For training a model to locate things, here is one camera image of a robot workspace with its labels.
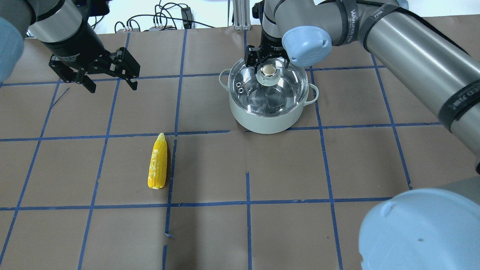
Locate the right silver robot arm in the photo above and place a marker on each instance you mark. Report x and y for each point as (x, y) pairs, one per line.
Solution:
(422, 229)

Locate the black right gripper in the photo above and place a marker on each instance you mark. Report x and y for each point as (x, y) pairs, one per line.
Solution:
(270, 44)

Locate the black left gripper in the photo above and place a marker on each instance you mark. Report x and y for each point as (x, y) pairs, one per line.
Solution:
(78, 45)

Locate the aluminium frame post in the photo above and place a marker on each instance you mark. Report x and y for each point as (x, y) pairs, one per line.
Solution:
(241, 15)

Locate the pale green cooking pot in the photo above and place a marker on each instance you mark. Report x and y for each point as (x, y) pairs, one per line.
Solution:
(271, 125)

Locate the glass pot lid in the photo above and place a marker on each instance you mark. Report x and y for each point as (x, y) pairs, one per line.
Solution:
(273, 89)

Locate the yellow corn cob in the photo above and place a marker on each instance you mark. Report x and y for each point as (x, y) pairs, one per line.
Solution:
(157, 172)

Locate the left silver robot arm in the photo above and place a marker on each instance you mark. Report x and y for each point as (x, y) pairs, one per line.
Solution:
(63, 27)

